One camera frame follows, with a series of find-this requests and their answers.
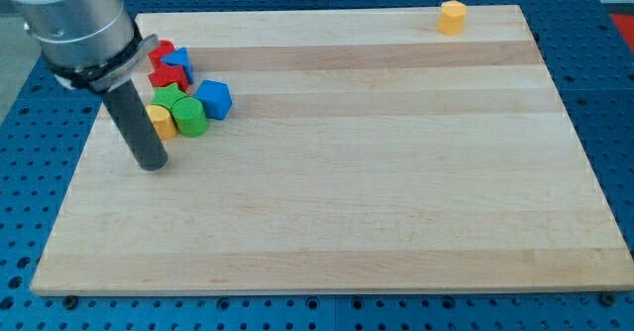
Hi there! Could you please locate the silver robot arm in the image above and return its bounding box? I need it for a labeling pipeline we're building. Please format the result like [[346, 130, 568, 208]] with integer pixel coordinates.
[[11, 0, 159, 93]]

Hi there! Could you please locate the wooden board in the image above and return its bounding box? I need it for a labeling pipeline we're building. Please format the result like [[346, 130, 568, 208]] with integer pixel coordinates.
[[31, 5, 633, 296]]

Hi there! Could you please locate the blue pentagon block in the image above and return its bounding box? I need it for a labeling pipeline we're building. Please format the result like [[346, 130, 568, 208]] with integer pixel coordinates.
[[194, 79, 233, 120]]

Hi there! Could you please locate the green cylinder block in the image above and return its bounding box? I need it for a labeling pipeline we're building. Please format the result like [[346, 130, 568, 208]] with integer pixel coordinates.
[[171, 97, 209, 138]]

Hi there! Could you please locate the yellow cylinder block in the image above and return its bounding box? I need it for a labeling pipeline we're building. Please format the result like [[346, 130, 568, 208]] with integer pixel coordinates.
[[146, 105, 178, 140]]

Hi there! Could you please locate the green star block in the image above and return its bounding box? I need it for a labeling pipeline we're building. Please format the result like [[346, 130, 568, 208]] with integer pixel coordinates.
[[151, 83, 187, 111]]

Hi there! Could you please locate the blue triangular block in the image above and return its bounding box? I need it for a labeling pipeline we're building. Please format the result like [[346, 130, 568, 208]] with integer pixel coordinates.
[[160, 47, 194, 84]]

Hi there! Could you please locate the red cylinder block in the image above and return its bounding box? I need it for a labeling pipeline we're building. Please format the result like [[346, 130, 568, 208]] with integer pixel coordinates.
[[148, 40, 174, 69]]

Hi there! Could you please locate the yellow hexagonal block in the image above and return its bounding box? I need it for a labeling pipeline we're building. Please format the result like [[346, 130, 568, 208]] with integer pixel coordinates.
[[437, 0, 468, 36]]

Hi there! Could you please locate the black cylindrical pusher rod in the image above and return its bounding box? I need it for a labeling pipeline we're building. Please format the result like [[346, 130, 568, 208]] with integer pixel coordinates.
[[102, 80, 168, 171]]

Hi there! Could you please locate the red object at edge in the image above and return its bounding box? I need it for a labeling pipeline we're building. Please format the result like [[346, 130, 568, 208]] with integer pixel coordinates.
[[610, 13, 634, 51]]

